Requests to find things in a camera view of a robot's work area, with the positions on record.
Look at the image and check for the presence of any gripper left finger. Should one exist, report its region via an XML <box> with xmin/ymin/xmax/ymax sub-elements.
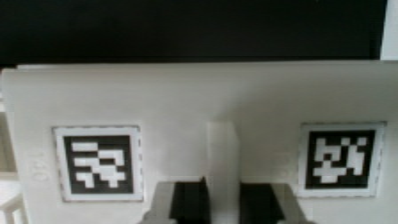
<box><xmin>139</xmin><ymin>178</ymin><xmax>212</xmax><ymax>224</ymax></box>

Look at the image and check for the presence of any white cabinet body box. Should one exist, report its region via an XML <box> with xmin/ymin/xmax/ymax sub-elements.
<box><xmin>0</xmin><ymin>93</ymin><xmax>29</xmax><ymax>224</ymax></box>

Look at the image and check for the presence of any white cabinet door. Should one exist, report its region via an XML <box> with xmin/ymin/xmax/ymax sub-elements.
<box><xmin>3</xmin><ymin>61</ymin><xmax>398</xmax><ymax>224</ymax></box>

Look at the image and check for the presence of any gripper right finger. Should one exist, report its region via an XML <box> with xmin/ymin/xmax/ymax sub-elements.
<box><xmin>241</xmin><ymin>183</ymin><xmax>315</xmax><ymax>224</ymax></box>

